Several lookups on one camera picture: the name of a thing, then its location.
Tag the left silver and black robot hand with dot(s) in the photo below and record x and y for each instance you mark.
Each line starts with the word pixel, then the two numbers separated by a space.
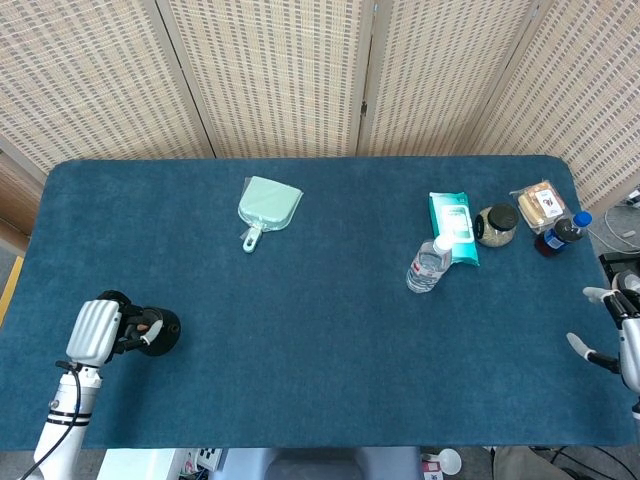
pixel 92 330

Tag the right silver and black robot hand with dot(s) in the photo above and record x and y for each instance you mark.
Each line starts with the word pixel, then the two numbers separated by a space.
pixel 630 340

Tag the black teapot with orange knob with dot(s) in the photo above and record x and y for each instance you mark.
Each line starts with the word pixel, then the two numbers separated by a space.
pixel 162 332

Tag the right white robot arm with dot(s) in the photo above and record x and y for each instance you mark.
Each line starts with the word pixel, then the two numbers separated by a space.
pixel 636 407

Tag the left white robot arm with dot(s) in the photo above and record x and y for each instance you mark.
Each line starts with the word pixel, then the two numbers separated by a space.
pixel 65 410

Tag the black floor device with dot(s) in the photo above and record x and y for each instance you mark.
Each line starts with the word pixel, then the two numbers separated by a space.
pixel 617 265

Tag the dark soda bottle, blue cap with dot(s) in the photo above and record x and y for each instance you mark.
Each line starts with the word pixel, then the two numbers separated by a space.
pixel 557 237

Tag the white box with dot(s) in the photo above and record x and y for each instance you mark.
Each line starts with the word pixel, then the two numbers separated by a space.
pixel 140 465

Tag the wooden cabinet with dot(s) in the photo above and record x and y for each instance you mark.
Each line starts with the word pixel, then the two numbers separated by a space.
pixel 15 195

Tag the wrapped sandwich package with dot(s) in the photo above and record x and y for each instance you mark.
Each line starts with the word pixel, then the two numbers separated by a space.
pixel 542 202

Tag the grain-filled glass jar, black lid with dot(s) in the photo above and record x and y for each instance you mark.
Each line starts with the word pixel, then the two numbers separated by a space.
pixel 497 225

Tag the clear plastic water bottle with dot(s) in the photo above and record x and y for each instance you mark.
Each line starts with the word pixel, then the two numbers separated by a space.
pixel 425 272

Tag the white round bulb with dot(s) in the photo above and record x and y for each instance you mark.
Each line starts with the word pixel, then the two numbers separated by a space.
pixel 448 461

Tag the mint green dustpan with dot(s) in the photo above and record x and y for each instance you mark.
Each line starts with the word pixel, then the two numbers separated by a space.
pixel 270 202

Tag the teal wet wipes pack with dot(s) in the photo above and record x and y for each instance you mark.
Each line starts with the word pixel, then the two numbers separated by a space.
pixel 450 212

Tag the blue table cover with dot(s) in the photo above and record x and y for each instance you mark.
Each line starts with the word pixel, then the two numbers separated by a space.
pixel 320 350

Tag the grey robot torso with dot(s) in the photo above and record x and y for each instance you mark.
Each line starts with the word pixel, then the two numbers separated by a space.
pixel 320 465

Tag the woven folding screen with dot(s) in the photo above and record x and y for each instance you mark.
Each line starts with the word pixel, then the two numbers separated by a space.
pixel 280 75

